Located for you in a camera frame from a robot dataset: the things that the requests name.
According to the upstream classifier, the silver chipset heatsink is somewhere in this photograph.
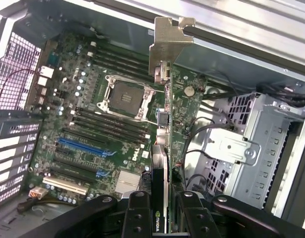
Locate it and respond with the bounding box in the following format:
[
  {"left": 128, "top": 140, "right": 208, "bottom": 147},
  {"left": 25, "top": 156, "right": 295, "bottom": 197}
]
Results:
[{"left": 115, "top": 171, "right": 142, "bottom": 193}]

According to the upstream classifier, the green motherboard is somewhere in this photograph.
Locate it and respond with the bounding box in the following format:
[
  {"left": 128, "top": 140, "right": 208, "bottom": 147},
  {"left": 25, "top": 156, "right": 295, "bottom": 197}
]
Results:
[{"left": 26, "top": 29, "right": 209, "bottom": 216}]

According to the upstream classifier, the white expansion slot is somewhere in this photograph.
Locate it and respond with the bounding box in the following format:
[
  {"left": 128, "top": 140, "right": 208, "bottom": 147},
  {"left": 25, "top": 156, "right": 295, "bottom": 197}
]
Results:
[{"left": 42, "top": 176, "right": 89, "bottom": 197}]

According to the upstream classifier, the blue expansion slot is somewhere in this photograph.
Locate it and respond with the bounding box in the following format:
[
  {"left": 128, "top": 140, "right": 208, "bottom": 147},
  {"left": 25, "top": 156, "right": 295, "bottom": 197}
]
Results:
[{"left": 57, "top": 137, "right": 106, "bottom": 160}]

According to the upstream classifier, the black RAM slot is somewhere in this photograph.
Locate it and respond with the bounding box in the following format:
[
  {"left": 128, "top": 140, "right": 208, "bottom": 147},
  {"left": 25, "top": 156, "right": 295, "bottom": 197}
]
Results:
[
  {"left": 74, "top": 112, "right": 150, "bottom": 133},
  {"left": 72, "top": 117, "right": 148, "bottom": 137},
  {"left": 77, "top": 106, "right": 151, "bottom": 128},
  {"left": 97, "top": 45, "right": 153, "bottom": 64},
  {"left": 94, "top": 55, "right": 152, "bottom": 72},
  {"left": 92, "top": 59, "right": 151, "bottom": 77},
  {"left": 95, "top": 50, "right": 153, "bottom": 68}
]

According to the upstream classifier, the perforated metal drive cage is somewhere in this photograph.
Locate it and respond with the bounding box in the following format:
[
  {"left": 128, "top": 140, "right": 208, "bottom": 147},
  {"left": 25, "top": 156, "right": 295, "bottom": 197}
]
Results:
[{"left": 187, "top": 91, "right": 305, "bottom": 219}]

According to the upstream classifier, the CPU socket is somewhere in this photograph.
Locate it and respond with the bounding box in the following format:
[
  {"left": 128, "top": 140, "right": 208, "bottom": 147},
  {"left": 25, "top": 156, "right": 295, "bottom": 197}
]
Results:
[{"left": 97, "top": 74, "right": 155, "bottom": 122}]

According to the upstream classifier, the metal rear port block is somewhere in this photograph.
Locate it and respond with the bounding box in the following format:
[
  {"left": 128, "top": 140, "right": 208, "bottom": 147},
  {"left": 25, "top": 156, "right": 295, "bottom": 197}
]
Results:
[{"left": 31, "top": 64, "right": 56, "bottom": 106}]

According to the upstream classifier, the blue serial port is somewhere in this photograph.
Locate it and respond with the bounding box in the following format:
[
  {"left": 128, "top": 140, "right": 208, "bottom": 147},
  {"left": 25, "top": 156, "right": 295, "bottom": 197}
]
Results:
[{"left": 47, "top": 51, "right": 57, "bottom": 67}]

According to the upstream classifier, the open grey PC case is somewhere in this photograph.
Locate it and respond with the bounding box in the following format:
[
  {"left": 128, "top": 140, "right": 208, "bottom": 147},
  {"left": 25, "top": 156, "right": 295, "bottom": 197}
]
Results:
[{"left": 0, "top": 0, "right": 305, "bottom": 238}]

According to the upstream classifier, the sleeved yellow power cable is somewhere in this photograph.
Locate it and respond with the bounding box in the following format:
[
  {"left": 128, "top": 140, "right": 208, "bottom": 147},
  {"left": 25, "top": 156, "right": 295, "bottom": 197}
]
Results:
[{"left": 16, "top": 187, "right": 78, "bottom": 213}]

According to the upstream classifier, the black sleeved cable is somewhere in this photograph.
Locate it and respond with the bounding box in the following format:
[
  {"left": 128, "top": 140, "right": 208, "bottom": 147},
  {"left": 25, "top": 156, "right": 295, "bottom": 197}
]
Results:
[{"left": 256, "top": 83, "right": 305, "bottom": 108}]

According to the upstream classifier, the red twisted wire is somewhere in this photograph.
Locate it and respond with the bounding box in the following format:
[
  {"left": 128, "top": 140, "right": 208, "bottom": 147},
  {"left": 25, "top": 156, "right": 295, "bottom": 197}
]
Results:
[{"left": 0, "top": 68, "right": 36, "bottom": 105}]

